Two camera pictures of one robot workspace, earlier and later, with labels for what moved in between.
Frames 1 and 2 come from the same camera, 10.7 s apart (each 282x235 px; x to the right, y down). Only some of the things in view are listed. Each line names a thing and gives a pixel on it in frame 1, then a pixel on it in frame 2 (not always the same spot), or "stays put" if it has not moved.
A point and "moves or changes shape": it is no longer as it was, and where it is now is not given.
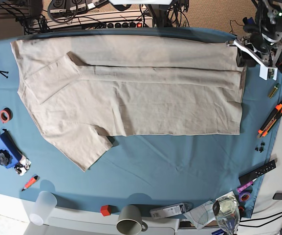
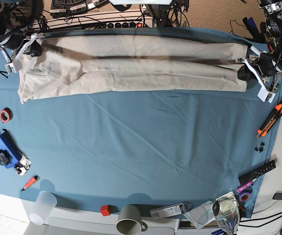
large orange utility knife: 276,114 stays put
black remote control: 257,172 stays put
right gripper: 267,57 to 268,67
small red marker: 31,182 stays put
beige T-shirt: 83,89 moves or changes shape
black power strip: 130,25 stays put
